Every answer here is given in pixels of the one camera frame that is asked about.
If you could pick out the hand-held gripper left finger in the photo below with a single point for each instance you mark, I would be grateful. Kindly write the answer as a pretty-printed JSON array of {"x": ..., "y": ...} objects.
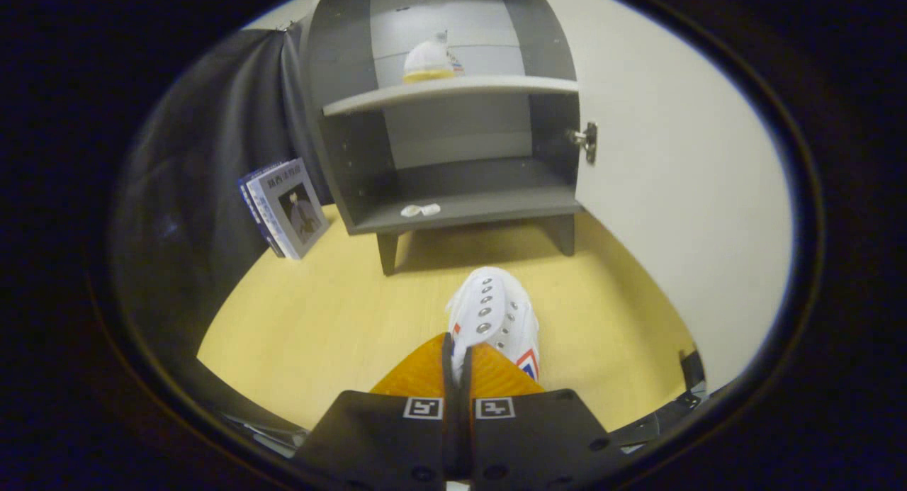
[{"x": 382, "y": 434}]

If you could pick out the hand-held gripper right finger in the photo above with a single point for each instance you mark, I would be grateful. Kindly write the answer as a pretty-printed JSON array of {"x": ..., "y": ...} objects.
[{"x": 538, "y": 434}]

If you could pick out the white canvas shoe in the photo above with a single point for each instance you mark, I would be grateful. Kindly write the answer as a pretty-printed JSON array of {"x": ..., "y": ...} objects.
[
  {"x": 427, "y": 59},
  {"x": 492, "y": 307}
]

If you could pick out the white shoe cabinet door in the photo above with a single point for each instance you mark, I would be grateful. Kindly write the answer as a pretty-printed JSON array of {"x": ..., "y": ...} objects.
[{"x": 673, "y": 158}]

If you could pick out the metal door hinge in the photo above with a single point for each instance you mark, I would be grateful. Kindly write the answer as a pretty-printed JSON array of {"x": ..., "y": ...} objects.
[{"x": 588, "y": 140}]

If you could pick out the black angular object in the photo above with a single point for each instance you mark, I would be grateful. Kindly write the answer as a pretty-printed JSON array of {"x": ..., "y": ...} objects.
[{"x": 691, "y": 377}]

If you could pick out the small white packet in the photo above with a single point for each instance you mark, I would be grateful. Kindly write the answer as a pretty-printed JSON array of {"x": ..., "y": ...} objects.
[{"x": 419, "y": 210}]

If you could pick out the grey cover book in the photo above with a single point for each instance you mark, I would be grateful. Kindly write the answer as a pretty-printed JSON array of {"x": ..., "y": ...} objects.
[{"x": 297, "y": 207}]

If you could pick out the blue white book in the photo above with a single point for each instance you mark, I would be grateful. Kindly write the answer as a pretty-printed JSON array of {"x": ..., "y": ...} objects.
[{"x": 254, "y": 204}]

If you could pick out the black backdrop cloth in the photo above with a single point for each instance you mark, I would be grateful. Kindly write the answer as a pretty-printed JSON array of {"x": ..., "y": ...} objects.
[{"x": 205, "y": 158}]

